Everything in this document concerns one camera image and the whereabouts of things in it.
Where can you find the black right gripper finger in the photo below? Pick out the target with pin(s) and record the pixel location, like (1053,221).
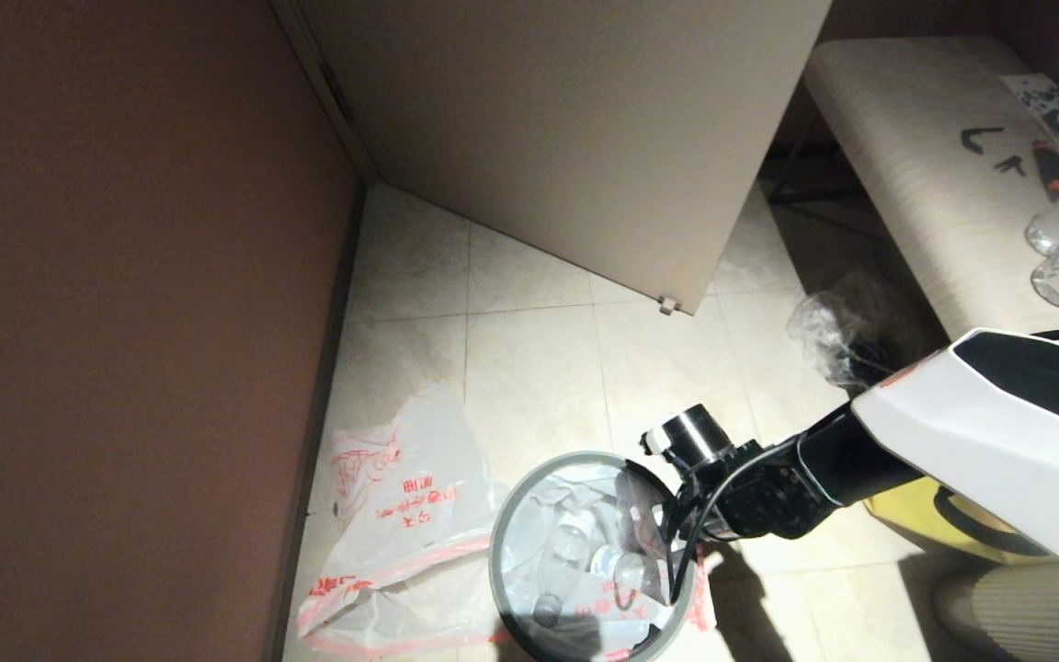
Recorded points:
(672,529)
(698,526)

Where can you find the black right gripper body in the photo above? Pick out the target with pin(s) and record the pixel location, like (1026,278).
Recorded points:
(759,496)

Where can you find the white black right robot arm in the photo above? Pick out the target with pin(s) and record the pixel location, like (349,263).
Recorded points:
(998,441)

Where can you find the yellow fabric tote bag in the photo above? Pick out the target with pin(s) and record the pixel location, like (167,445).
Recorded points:
(906,519)

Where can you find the clear bag with black contents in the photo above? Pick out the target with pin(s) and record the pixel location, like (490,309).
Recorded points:
(828,340)

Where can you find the clear bottle blue label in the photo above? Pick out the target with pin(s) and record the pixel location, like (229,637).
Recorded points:
(617,565)

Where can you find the empty clear plastic bottle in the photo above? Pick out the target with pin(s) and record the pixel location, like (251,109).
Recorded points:
(571,542)
(545,610)

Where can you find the small beige door stop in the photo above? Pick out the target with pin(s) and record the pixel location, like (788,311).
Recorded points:
(667,306)

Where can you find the light wood grain table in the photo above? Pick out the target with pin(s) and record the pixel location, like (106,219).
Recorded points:
(916,184)

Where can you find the beige door panel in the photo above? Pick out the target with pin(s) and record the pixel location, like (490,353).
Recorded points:
(566,138)

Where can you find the large black allen key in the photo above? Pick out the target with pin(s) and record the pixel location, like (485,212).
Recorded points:
(974,145)

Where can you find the small black allen key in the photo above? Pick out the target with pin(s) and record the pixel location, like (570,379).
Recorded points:
(1009,166)

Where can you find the red black screwdriver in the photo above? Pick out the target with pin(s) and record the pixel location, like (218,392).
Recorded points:
(1051,170)

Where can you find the printed paper leaflet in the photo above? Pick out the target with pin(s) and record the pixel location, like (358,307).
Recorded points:
(1041,97)

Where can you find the black cylindrical wrist camera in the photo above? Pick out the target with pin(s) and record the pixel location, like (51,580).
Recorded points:
(695,437)

